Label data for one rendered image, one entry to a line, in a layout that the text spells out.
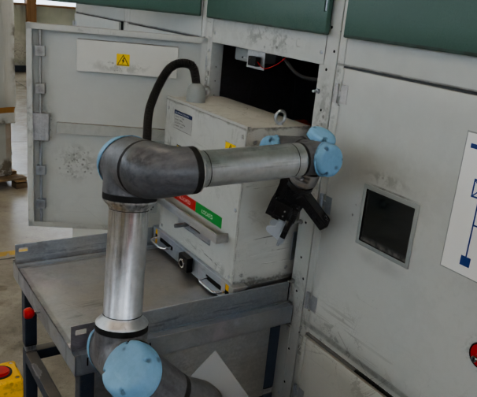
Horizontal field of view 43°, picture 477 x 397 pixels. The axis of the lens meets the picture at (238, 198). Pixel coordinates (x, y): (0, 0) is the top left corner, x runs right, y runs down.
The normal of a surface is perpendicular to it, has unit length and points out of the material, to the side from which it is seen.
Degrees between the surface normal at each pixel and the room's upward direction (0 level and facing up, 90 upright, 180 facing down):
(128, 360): 45
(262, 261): 90
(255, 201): 90
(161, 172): 77
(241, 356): 90
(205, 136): 90
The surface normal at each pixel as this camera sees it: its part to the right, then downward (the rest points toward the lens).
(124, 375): -0.51, -0.60
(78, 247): 0.54, 0.30
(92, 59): 0.09, 0.32
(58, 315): 0.09, -0.95
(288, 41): -0.84, 0.09
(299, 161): 0.53, 0.09
